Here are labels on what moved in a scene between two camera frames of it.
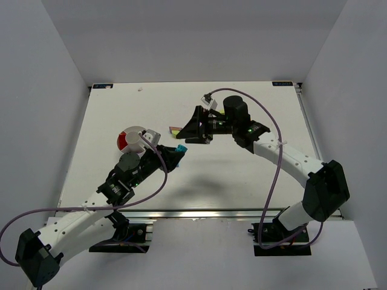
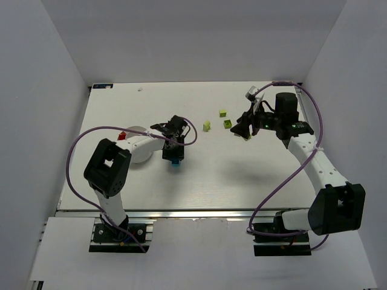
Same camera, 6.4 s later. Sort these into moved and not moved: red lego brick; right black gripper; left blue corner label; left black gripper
Moved: right black gripper; left black gripper
Not moved: red lego brick; left blue corner label
